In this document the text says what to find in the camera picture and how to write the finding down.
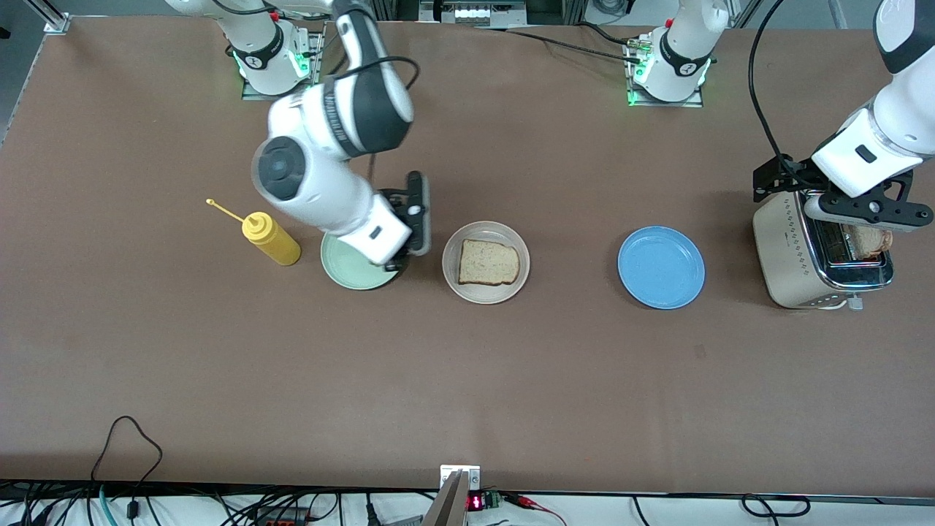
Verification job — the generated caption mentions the brown bread slice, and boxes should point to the brown bread slice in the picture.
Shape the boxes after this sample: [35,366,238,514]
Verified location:
[844,225,893,260]
[458,239,521,286]

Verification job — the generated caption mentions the black coiled cable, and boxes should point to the black coiled cable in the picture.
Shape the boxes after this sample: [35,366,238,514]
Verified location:
[741,495,812,518]

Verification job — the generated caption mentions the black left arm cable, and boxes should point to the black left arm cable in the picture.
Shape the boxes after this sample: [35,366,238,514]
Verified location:
[749,0,801,180]

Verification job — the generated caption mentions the yellow mustard squeeze bottle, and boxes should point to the yellow mustard squeeze bottle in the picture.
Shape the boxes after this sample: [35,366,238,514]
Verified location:
[206,199,302,267]

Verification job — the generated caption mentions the beige chrome toaster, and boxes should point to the beige chrome toaster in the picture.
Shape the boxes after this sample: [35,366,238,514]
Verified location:
[752,191,896,311]

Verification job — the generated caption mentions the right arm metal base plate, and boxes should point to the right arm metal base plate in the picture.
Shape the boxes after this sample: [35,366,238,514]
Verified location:
[241,22,326,102]

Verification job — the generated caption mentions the aluminium frame post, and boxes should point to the aluminium frame post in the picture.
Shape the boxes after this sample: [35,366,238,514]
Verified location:
[42,0,72,34]

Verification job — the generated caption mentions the beige plate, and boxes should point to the beige plate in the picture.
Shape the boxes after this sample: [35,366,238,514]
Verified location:
[442,221,531,305]

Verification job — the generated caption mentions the red clip lead wire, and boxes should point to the red clip lead wire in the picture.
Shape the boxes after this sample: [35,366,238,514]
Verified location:
[504,492,569,525]

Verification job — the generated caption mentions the grey terminal block device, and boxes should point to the grey terminal block device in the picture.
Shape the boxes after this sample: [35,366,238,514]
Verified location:
[420,0,528,28]

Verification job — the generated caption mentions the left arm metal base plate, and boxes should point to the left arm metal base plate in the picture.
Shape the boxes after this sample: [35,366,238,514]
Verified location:
[625,33,706,109]

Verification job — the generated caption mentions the thin black looped cable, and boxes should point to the thin black looped cable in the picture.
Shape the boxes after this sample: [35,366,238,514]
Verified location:
[90,416,164,505]

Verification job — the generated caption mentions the blue plate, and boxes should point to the blue plate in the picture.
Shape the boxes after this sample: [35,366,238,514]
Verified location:
[617,226,706,310]

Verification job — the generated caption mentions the aluminium camera mast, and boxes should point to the aluminium camera mast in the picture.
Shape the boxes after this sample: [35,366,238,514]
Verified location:
[422,465,483,526]

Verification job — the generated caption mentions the green plate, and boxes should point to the green plate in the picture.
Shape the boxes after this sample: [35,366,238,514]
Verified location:
[320,230,410,291]

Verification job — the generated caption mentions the black base power cable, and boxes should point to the black base power cable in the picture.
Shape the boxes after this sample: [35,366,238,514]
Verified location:
[475,26,644,63]

